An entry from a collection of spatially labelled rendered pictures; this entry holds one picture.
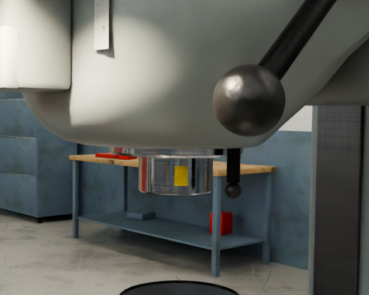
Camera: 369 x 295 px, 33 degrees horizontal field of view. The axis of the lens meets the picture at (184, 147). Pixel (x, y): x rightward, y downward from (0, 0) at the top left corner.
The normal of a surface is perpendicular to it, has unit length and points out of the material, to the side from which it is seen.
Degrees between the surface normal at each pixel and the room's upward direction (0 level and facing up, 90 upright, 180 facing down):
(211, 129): 127
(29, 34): 90
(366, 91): 135
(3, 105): 90
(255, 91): 78
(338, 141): 90
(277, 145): 90
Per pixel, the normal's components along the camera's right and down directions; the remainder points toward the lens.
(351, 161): -0.73, 0.03
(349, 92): -0.53, 0.72
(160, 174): -0.39, 0.04
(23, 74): 0.68, 0.05
